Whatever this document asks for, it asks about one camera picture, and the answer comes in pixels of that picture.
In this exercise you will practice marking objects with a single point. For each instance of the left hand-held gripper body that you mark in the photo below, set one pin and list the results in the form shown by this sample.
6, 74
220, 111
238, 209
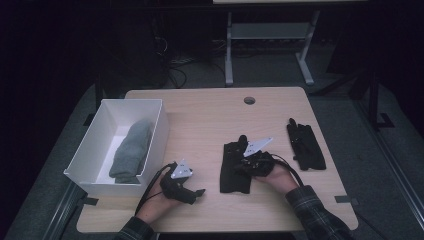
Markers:
175, 186

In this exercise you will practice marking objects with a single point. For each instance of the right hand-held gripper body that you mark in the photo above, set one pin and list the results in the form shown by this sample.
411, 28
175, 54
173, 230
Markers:
258, 163

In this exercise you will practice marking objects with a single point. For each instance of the black knit glove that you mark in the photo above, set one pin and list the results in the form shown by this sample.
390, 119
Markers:
305, 146
231, 173

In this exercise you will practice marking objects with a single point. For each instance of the white rectangular box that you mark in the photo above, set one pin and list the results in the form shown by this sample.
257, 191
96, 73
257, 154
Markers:
96, 146

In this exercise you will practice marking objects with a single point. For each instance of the person's right hand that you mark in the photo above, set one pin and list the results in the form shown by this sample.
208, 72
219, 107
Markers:
280, 180

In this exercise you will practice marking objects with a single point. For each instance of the grey round table grommet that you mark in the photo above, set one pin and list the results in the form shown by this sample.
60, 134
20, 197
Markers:
249, 100

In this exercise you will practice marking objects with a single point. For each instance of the black tape strip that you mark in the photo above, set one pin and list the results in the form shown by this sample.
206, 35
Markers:
89, 201

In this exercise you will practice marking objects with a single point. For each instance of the grey tape strip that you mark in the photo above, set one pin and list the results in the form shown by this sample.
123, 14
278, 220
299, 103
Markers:
346, 200

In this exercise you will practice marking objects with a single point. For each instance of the metal floor rail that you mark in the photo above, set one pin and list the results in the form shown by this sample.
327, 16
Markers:
61, 213
393, 160

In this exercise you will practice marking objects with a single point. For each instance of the black metal stand post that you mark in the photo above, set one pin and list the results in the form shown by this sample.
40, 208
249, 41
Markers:
373, 100

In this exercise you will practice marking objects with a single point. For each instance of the white metal table frame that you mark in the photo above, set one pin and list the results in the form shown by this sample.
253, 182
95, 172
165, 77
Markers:
266, 30

